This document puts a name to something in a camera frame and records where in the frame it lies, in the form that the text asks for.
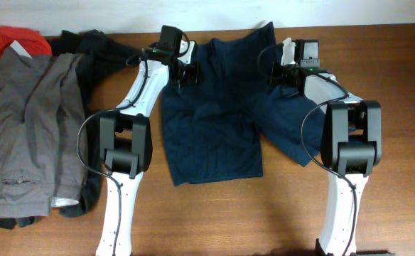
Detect navy blue shorts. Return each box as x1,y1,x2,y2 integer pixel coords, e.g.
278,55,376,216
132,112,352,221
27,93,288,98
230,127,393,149
161,23,325,186

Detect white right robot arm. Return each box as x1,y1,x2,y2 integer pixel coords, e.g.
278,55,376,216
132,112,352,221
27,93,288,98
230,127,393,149
267,38,382,256

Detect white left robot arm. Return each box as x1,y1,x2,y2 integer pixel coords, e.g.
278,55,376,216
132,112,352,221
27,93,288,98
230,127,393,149
95,26,201,256

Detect dark green black garment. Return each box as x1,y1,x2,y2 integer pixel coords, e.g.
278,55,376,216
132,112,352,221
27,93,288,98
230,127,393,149
0,30,139,230

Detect red garment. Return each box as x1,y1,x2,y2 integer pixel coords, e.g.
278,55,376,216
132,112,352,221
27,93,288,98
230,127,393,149
0,26,53,57

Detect grey trousers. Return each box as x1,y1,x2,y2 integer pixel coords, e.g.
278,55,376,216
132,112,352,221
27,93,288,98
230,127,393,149
0,48,86,218

